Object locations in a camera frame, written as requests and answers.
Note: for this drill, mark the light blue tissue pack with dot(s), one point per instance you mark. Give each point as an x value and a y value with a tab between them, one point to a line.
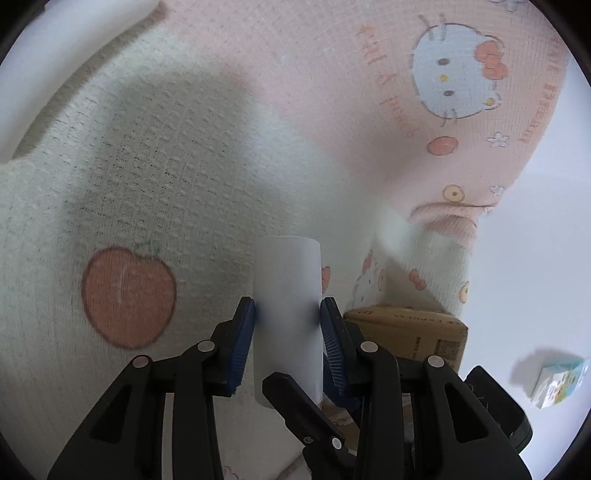
556	383

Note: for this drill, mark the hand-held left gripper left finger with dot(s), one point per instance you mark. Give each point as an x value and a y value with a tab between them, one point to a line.
244	341

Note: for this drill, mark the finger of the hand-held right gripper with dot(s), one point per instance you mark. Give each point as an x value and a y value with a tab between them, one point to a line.
300	410

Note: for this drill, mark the pink cartoon cat printed blanket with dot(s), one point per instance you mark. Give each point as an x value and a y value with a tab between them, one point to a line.
184	161

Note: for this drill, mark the brown cardboard box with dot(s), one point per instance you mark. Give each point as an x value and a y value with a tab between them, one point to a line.
415	332

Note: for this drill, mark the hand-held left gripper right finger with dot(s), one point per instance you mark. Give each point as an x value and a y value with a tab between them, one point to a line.
333	355

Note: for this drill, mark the white paper roll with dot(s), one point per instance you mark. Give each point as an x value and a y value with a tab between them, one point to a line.
286	286

